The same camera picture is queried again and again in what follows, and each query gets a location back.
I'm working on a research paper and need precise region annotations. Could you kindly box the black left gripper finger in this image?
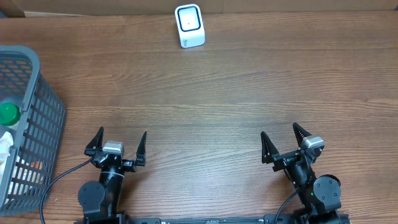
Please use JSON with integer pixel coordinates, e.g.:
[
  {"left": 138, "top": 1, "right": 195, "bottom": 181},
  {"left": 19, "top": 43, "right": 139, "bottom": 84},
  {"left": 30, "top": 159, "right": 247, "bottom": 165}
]
[
  {"left": 84, "top": 126, "right": 104, "bottom": 157},
  {"left": 136, "top": 131, "right": 147, "bottom": 166}
]

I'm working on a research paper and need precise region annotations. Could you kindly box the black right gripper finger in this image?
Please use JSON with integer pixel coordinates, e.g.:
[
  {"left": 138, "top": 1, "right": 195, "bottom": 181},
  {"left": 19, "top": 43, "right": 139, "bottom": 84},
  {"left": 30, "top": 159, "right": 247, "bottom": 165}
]
[
  {"left": 261, "top": 131, "right": 279, "bottom": 164},
  {"left": 292, "top": 123, "right": 311, "bottom": 147}
]

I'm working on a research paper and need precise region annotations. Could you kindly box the brown white snack bag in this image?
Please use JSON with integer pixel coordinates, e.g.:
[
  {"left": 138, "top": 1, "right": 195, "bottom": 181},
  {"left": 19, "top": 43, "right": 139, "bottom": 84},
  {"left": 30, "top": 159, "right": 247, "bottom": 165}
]
[{"left": 0, "top": 131, "right": 14, "bottom": 180}]

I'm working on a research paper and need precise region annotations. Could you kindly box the green lid jar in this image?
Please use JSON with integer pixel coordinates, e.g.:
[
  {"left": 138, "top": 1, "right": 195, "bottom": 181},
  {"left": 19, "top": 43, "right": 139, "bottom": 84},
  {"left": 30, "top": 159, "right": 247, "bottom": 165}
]
[{"left": 0, "top": 102, "right": 21, "bottom": 126}]

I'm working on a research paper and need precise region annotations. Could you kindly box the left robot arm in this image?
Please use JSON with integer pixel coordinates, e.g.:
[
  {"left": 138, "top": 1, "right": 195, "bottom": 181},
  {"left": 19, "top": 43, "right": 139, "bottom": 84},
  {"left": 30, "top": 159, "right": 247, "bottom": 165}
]
[{"left": 78, "top": 127, "right": 147, "bottom": 223}]

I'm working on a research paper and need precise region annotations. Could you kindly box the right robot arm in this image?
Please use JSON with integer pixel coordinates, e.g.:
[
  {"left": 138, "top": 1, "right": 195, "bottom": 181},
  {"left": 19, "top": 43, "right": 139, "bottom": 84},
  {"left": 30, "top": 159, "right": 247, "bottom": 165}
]
[{"left": 261, "top": 123, "right": 349, "bottom": 223}]

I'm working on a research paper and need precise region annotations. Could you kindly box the white barcode scanner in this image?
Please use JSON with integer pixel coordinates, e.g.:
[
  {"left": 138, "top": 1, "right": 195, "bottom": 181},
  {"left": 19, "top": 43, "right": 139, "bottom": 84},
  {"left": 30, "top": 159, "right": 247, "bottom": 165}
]
[{"left": 175, "top": 4, "right": 206, "bottom": 49}]

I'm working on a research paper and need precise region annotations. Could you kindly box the grey plastic basket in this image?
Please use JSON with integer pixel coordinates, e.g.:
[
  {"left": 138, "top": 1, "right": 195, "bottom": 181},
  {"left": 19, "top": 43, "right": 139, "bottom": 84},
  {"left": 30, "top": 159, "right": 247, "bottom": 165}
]
[{"left": 1, "top": 45, "right": 67, "bottom": 217}]

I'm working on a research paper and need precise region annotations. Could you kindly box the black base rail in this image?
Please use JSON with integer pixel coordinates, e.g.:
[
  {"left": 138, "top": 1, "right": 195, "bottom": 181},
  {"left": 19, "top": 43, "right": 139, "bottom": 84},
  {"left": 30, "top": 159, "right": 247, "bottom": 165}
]
[{"left": 75, "top": 215, "right": 351, "bottom": 224}]

